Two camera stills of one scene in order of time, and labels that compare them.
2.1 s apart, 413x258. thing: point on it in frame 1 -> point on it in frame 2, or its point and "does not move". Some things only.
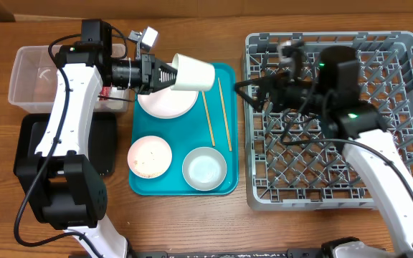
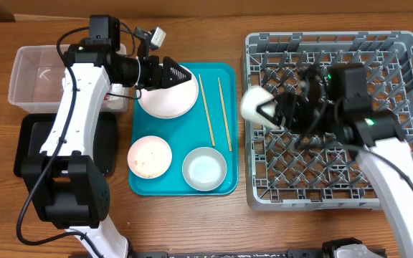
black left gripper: (149, 75) does not move
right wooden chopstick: (226, 117) does not move
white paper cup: (191, 74) -> (253, 97)
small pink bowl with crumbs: (149, 157) does not move
